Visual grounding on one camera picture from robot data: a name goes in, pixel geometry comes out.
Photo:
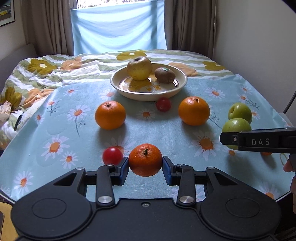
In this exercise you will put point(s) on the brown curtain left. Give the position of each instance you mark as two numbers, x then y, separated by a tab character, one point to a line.
47	25

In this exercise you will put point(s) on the person's right hand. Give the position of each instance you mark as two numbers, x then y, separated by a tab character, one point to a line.
290	167

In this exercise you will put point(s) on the brown kiwi with sticker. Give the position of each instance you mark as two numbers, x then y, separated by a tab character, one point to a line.
164	75

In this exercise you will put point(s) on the green apple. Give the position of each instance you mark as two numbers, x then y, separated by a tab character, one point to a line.
236	125
240	110

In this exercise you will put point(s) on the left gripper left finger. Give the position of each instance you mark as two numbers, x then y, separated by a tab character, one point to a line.
108	176

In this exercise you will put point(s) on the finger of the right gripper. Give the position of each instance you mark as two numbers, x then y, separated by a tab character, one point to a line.
270	140

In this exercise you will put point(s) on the wrinkled yellow apple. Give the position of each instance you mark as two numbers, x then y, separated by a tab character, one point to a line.
139	68

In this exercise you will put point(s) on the red cherry tomato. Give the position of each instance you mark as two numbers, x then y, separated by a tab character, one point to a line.
112	155
163	104

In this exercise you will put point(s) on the grey headboard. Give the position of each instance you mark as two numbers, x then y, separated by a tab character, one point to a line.
9	62

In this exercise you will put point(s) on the framed wall picture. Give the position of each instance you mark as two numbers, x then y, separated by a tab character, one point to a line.
7	12

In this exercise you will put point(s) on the large orange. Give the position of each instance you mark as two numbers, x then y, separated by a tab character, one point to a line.
194	111
110	115

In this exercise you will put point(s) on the brown curtain right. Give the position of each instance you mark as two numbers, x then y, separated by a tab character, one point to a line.
189	25

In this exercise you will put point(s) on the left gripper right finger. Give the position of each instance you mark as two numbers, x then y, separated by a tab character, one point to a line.
182	176

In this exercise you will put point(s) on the small mandarin orange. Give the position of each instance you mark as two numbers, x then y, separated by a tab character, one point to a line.
145	160

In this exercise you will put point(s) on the light blue window cloth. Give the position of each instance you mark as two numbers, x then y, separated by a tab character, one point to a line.
110	26

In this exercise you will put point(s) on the blue daisy tablecloth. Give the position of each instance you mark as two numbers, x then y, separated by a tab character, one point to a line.
62	135

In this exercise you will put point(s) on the cream ceramic bowl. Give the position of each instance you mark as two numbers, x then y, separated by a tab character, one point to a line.
149	89

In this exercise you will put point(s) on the floral striped duvet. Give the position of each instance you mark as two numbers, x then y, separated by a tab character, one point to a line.
32	79

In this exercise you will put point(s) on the brown curtain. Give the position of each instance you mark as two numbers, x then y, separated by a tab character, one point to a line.
189	25
47	25

